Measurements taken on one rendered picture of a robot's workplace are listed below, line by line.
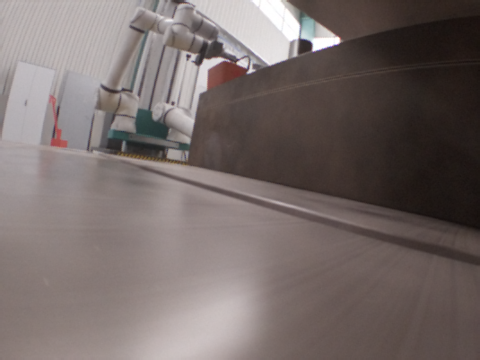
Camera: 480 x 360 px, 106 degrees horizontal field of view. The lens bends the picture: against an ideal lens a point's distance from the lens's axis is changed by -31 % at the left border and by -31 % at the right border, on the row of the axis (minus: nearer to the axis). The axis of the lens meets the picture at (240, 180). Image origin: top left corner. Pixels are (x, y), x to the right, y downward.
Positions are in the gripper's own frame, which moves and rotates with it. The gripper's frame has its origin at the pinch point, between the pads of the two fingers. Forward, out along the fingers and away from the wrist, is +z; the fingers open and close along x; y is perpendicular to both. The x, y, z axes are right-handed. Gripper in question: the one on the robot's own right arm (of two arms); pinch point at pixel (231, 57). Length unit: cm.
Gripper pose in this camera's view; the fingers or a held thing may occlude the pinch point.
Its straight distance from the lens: 128.0
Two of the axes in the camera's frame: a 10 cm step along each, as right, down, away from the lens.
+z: 8.4, 1.2, 5.4
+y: 1.7, -9.9, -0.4
